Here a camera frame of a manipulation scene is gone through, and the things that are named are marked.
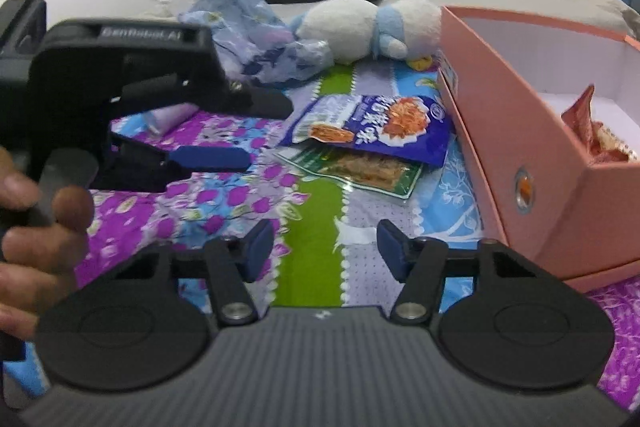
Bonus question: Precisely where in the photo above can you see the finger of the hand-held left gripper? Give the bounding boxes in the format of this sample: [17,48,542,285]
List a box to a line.
[220,81,295,120]
[94,132,252,194]

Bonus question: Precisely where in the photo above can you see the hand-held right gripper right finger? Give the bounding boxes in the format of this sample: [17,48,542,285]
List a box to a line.
[376,219,538,325]

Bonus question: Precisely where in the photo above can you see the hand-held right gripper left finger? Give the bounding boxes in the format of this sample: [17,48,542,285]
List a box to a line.
[112,219,276,328]

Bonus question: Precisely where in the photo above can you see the green snack packet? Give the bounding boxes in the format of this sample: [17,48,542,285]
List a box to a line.
[272,142,423,200]

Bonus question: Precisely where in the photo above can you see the blue snack packet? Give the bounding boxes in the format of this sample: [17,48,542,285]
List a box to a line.
[279,94,455,168]

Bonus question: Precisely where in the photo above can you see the pink cardboard box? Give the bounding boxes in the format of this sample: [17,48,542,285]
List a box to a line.
[437,4,640,293]

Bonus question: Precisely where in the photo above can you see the red snack packet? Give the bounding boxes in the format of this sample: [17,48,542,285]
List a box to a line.
[560,84,640,165]

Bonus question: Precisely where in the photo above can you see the person's left hand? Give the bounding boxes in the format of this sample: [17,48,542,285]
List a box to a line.
[0,147,96,342]

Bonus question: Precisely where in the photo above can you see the floral bed sheet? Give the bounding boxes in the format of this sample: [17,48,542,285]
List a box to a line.
[0,57,640,413]

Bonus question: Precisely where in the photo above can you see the white cylindrical bottle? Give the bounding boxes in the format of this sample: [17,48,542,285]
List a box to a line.
[145,103,198,135]

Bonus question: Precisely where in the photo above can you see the pale blue plastic bag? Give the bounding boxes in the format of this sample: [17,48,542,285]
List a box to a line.
[172,0,333,88]

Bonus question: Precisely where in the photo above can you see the white blue plush toy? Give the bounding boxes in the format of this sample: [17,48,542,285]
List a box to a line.
[290,0,443,70]

